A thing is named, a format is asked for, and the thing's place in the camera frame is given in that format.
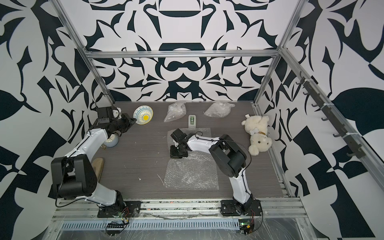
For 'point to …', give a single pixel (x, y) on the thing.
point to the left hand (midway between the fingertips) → (135, 116)
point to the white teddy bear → (257, 126)
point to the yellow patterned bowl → (143, 114)
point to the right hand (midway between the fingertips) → (170, 155)
